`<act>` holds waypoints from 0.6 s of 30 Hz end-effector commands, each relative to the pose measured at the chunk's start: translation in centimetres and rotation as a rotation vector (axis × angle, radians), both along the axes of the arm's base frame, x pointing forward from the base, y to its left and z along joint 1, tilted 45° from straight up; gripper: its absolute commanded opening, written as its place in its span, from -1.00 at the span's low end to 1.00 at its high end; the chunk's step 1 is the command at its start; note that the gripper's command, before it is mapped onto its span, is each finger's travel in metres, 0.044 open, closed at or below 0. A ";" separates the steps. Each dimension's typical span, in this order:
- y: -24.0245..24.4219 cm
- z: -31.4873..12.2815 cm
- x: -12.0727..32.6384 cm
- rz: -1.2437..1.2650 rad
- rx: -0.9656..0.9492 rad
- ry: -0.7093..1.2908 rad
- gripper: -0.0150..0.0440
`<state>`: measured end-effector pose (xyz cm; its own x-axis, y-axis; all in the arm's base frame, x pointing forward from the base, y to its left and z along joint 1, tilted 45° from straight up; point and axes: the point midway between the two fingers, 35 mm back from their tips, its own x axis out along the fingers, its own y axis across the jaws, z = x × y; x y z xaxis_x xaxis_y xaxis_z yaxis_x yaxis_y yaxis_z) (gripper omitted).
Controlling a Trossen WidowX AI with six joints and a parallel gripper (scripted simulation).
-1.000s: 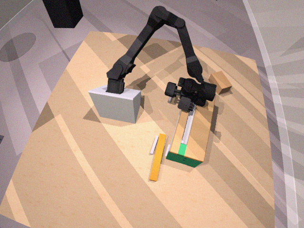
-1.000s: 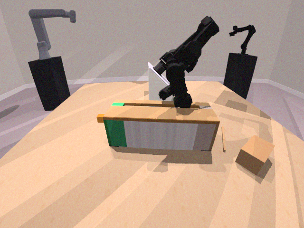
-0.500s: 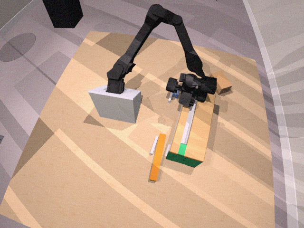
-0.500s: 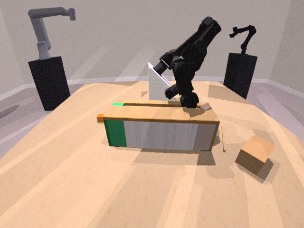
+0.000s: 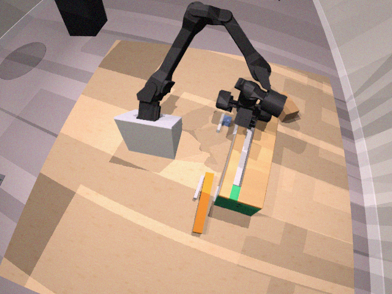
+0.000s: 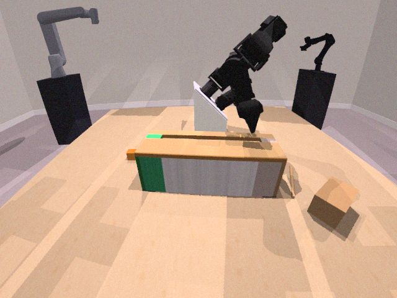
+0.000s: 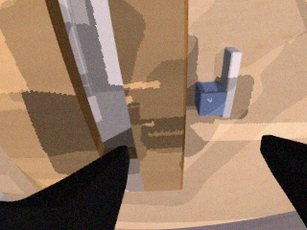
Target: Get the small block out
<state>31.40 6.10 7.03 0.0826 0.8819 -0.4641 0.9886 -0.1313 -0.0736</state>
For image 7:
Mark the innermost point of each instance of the blue cube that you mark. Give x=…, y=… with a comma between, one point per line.
x=210, y=98

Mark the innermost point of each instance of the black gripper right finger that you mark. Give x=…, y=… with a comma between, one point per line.
x=287, y=161

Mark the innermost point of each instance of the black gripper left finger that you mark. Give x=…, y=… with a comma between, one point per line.
x=88, y=199

